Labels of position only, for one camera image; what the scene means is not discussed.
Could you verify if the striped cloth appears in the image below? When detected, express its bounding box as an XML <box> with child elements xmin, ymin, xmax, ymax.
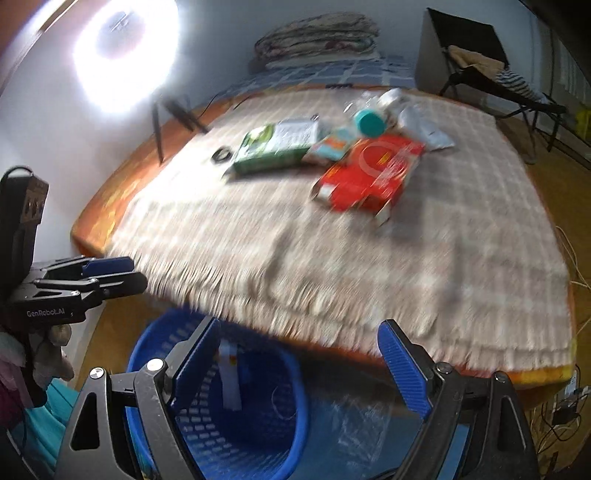
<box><xmin>496</xmin><ymin>68</ymin><xmax>549</xmax><ymax>105</ymax></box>

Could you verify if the beige cloth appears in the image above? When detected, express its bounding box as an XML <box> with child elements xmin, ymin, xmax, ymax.
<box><xmin>447</xmin><ymin>45</ymin><xmax>505</xmax><ymax>75</ymax></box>

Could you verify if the black tripod stand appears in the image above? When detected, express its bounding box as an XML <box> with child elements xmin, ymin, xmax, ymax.
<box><xmin>151</xmin><ymin>95</ymin><xmax>208</xmax><ymax>165</ymax></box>

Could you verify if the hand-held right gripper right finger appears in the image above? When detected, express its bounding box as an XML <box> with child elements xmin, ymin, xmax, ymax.
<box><xmin>376</xmin><ymin>318</ymin><xmax>541</xmax><ymax>480</ymax></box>

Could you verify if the light blue fruit-print tube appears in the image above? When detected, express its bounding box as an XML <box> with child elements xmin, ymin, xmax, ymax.
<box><xmin>304</xmin><ymin>127</ymin><xmax>363</xmax><ymax>163</ymax></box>

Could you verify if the clear plastic wrapper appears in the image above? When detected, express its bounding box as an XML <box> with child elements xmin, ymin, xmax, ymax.
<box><xmin>342</xmin><ymin>91</ymin><xmax>384</xmax><ymax>116</ymax></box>

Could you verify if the teal cloth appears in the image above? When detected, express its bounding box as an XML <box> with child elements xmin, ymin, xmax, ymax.
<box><xmin>21</xmin><ymin>377</ymin><xmax>80</xmax><ymax>468</ymax></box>

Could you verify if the white ring light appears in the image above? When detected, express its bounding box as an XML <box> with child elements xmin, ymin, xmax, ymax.
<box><xmin>71</xmin><ymin>0</ymin><xmax>181</xmax><ymax>116</ymax></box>

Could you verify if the beige plaid blanket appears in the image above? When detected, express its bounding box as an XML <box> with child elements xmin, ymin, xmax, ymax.
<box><xmin>106</xmin><ymin>85</ymin><xmax>575</xmax><ymax>372</ymax></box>

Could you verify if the white paper strip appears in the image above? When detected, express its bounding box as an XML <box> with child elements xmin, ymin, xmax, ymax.
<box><xmin>219</xmin><ymin>342</ymin><xmax>243</xmax><ymax>411</ymax></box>

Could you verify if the black folding chair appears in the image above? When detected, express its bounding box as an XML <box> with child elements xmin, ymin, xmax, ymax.
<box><xmin>438</xmin><ymin>41</ymin><xmax>570</xmax><ymax>163</ymax></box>

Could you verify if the white cable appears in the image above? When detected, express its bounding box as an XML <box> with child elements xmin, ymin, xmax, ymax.
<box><xmin>554</xmin><ymin>225</ymin><xmax>583</xmax><ymax>288</ymax></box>

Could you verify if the teal round jar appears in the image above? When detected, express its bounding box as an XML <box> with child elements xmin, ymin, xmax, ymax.
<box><xmin>353</xmin><ymin>108</ymin><xmax>387</xmax><ymax>137</ymax></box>

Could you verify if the white foil pouch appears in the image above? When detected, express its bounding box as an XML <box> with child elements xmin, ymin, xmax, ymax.
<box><xmin>397</xmin><ymin>105</ymin><xmax>456</xmax><ymax>151</ymax></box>

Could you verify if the person's left hand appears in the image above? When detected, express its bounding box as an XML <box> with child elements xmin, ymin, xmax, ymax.
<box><xmin>28</xmin><ymin>322</ymin><xmax>75</xmax><ymax>391</ymax></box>

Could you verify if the blue plastic basket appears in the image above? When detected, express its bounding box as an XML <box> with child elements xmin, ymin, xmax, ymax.
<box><xmin>124</xmin><ymin>307</ymin><xmax>310</xmax><ymax>480</ymax></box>

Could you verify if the yellow bag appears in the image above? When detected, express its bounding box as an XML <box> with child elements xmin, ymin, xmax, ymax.
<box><xmin>573</xmin><ymin>107</ymin><xmax>591</xmax><ymax>139</ymax></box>

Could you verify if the green snack packet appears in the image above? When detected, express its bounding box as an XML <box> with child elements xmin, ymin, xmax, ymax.
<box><xmin>226</xmin><ymin>119</ymin><xmax>321</xmax><ymax>178</ymax></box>

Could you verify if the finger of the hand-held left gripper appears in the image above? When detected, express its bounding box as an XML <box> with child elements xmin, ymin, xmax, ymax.
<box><xmin>34</xmin><ymin>271</ymin><xmax>148</xmax><ymax>305</ymax></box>
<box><xmin>30</xmin><ymin>256</ymin><xmax>136</xmax><ymax>280</ymax></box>

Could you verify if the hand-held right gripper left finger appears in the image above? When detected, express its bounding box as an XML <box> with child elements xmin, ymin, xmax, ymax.
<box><xmin>53</xmin><ymin>316</ymin><xmax>222</xmax><ymax>480</ymax></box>

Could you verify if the red snack packet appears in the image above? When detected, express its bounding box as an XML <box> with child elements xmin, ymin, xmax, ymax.
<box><xmin>310</xmin><ymin>134</ymin><xmax>426</xmax><ymax>227</ymax></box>

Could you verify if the folded floral quilt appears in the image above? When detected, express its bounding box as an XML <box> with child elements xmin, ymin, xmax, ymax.
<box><xmin>254</xmin><ymin>14</ymin><xmax>382</xmax><ymax>70</ymax></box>

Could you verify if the orange bedsheet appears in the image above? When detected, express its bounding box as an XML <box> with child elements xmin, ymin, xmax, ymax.
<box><xmin>69</xmin><ymin>85</ymin><xmax>578</xmax><ymax>385</ymax></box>

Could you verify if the clear plastic bag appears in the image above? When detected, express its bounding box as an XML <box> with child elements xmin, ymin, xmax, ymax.
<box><xmin>314</xmin><ymin>392</ymin><xmax>430</xmax><ymax>467</ymax></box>

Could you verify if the blue checked bedsheet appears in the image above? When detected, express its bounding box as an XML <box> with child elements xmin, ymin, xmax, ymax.
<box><xmin>222</xmin><ymin>53</ymin><xmax>419</xmax><ymax>99</ymax></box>

